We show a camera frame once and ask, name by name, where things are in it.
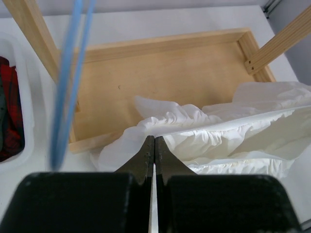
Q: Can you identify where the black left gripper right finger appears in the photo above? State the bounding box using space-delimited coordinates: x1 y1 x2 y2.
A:
155 137 302 233

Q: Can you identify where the white plastic basket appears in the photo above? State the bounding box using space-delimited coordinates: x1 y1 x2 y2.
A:
0 32 35 173

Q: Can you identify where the wooden clothes rack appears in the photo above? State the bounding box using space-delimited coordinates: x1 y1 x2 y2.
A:
3 0 311 154

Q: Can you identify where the white ruffled skirt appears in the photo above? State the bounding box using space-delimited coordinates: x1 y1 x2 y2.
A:
91 82 311 178

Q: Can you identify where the light blue wire hanger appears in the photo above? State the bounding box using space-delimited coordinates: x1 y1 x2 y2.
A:
49 0 96 171

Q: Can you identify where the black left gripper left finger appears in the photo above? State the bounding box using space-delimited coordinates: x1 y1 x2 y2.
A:
0 136 155 233

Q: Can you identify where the red plaid garment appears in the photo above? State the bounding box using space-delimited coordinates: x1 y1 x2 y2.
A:
0 57 25 162

